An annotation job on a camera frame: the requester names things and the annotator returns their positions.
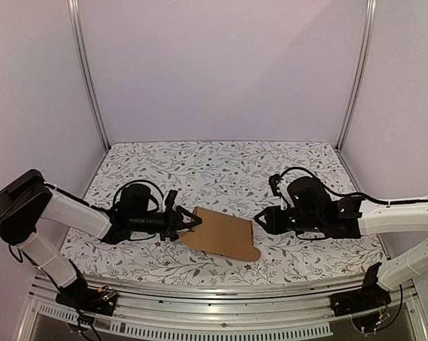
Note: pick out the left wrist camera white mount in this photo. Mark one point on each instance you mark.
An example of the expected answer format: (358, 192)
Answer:
(170, 199)

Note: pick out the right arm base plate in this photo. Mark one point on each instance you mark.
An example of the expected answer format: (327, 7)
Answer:
(359, 300)

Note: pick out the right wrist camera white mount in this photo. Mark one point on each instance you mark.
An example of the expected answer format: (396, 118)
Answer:
(274, 181)

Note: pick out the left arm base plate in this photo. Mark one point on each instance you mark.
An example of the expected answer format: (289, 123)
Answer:
(101, 300)

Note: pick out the left aluminium frame post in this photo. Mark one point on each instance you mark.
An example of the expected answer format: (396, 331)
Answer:
(81, 50)

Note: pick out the floral patterned table mat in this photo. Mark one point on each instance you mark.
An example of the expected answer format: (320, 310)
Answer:
(227, 177)

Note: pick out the brown cardboard box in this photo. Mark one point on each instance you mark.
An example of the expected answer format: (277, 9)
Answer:
(223, 235)

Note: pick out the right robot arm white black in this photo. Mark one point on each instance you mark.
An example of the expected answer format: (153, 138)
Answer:
(359, 215)

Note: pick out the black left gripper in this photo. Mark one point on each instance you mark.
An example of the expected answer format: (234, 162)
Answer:
(173, 224)

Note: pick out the aluminium frame post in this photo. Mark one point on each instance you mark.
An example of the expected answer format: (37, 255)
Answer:
(81, 50)
(365, 42)

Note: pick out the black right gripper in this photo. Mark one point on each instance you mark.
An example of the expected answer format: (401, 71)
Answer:
(276, 219)

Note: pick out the aluminium front rail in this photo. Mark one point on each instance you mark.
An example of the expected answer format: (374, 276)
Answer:
(156, 311)

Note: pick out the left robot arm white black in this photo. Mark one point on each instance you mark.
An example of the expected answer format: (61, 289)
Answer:
(30, 199)

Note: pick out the right aluminium frame post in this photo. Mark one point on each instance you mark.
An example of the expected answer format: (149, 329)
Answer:
(365, 42)

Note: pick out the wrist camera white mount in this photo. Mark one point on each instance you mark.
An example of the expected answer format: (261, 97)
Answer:
(170, 199)
(274, 181)

